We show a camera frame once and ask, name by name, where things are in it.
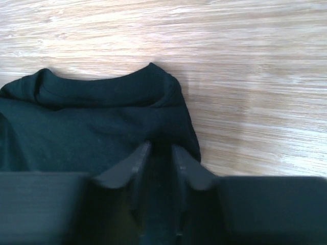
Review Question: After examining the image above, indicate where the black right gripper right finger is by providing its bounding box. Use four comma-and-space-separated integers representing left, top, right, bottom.
172, 145, 326, 244

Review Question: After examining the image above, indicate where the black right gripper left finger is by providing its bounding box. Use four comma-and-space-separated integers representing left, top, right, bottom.
1, 142, 151, 244

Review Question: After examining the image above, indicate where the black t-shirt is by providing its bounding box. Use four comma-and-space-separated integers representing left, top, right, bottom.
1, 64, 201, 244

